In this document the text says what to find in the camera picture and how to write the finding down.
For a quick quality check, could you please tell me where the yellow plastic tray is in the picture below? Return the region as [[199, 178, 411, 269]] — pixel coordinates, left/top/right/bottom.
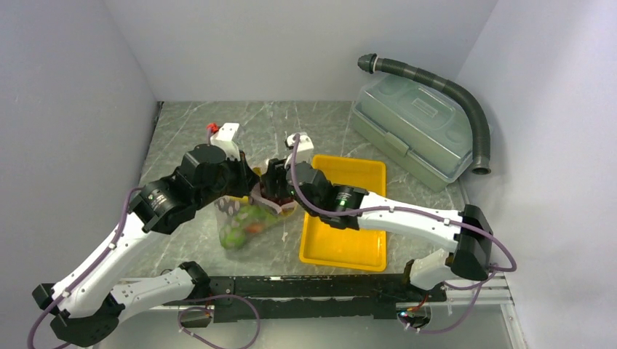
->
[[299, 155, 387, 272]]

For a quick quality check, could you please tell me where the green artichoke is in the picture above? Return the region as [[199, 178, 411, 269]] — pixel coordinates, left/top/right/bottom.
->
[[219, 225, 247, 249]]

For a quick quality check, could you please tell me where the dark red grapes bunch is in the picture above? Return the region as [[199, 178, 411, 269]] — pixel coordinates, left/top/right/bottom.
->
[[264, 196, 293, 206]]

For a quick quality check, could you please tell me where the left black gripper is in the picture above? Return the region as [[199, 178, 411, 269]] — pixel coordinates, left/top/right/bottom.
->
[[194, 149, 260, 211]]

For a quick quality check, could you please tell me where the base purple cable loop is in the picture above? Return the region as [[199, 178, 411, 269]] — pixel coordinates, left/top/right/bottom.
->
[[176, 295, 261, 349]]

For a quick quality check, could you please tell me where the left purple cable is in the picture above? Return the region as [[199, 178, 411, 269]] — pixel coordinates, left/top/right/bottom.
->
[[25, 127, 215, 349]]

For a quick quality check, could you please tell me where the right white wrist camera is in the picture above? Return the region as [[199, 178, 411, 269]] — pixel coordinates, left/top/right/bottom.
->
[[284, 132, 314, 168]]

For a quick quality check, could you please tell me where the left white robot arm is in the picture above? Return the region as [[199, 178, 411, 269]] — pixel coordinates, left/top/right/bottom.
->
[[32, 144, 259, 348]]

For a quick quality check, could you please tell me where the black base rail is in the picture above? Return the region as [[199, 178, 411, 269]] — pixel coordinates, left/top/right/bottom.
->
[[169, 273, 447, 323]]

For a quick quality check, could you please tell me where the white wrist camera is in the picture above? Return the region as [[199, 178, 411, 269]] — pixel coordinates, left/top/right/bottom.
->
[[284, 132, 314, 168], [207, 122, 240, 160]]

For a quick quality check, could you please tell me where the aluminium frame rail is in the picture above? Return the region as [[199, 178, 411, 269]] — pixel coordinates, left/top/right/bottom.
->
[[434, 182, 512, 309]]

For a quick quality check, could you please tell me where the grey corrugated hose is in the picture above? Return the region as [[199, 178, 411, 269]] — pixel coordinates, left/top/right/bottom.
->
[[357, 52, 493, 176]]

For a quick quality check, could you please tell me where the clear pink zip top bag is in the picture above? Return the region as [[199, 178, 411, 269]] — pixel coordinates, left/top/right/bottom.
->
[[213, 180, 298, 251]]

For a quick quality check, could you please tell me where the green grapes bunch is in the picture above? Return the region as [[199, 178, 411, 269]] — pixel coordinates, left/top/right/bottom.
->
[[234, 205, 279, 226]]

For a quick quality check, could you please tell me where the clear lidded storage box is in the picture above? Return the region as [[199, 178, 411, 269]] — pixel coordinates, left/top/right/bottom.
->
[[351, 75, 472, 191]]

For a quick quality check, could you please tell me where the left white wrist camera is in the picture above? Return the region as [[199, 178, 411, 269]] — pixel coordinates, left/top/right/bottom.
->
[[207, 122, 240, 160]]

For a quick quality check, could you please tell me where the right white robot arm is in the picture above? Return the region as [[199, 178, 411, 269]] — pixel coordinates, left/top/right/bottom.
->
[[260, 159, 493, 302]]

